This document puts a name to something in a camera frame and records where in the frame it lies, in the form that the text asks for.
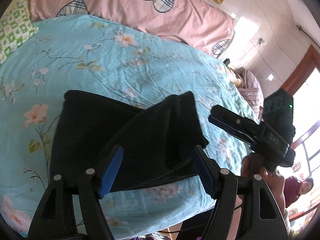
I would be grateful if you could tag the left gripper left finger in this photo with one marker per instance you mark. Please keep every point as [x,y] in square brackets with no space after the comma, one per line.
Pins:
[70,207]

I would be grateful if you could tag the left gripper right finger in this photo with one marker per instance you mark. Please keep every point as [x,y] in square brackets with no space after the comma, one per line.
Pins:
[245,207]

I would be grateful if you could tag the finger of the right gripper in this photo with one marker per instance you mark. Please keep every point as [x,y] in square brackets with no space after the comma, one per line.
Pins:
[241,128]

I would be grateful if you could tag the black fleece pants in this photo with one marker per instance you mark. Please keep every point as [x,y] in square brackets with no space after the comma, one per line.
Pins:
[157,141]

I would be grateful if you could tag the white right sleeve forearm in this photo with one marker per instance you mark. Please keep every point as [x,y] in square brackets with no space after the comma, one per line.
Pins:
[287,221]

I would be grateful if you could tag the person's right hand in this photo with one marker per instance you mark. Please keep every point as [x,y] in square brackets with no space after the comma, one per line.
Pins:
[274,181]

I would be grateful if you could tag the pink striped cloth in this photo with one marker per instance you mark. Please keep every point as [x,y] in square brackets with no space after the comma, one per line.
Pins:
[250,89]

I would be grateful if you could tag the person in maroon top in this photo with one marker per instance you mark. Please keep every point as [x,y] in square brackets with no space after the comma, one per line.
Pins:
[294,188]

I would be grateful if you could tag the small black device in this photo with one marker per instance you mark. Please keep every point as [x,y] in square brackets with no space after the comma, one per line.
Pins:
[226,62]

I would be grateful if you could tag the pink heart-patterned quilt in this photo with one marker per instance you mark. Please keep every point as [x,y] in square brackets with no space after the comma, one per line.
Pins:
[193,22]

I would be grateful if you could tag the light blue floral bedsheet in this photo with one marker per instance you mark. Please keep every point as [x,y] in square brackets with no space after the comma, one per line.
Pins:
[83,52]

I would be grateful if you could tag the green checkered pillow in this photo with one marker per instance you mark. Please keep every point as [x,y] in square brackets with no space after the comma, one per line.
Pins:
[16,27]

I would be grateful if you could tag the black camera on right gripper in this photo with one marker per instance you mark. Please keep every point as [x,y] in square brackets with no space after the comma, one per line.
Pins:
[278,113]

